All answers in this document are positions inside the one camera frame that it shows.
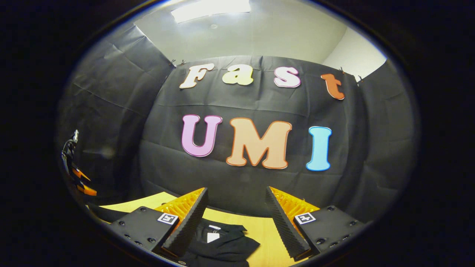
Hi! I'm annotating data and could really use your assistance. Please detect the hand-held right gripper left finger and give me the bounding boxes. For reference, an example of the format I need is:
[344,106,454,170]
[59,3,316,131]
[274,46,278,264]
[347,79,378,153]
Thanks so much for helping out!
[109,187,209,258]

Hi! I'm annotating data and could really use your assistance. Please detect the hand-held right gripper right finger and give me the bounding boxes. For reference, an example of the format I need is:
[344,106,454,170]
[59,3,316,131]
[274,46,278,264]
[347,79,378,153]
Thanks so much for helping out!
[265,186,368,260]

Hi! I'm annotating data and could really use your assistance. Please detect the black backdrop cloth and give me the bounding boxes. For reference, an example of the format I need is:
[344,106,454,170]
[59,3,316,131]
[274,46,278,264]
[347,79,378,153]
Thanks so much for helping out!
[56,24,420,223]

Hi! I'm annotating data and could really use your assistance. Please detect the black button shirt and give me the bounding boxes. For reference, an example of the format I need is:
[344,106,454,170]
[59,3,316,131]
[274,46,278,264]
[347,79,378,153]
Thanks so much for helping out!
[87,203,261,267]

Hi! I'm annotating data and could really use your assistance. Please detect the ceiling light panel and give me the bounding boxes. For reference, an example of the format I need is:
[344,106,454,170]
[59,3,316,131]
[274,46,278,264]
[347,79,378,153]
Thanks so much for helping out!
[171,0,251,23]

